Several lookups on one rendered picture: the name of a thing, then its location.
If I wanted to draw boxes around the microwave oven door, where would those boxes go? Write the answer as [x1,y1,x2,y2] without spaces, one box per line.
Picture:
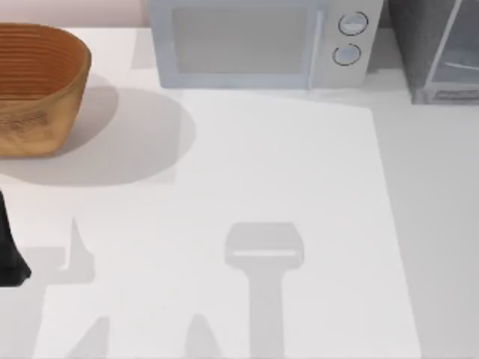
[145,0,323,90]

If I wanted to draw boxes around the round microwave knob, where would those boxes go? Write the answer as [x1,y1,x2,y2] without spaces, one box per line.
[338,10,370,37]
[332,42,362,67]

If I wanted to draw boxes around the pale microwave oven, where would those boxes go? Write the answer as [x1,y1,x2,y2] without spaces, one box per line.
[144,0,385,90]

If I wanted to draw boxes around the brown wicker basket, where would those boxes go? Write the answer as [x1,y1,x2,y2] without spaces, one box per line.
[0,22,93,157]

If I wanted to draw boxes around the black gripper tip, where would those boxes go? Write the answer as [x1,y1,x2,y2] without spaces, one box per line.
[0,189,32,288]

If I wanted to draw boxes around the microwave door handle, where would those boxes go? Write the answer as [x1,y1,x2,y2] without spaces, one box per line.
[314,9,324,90]

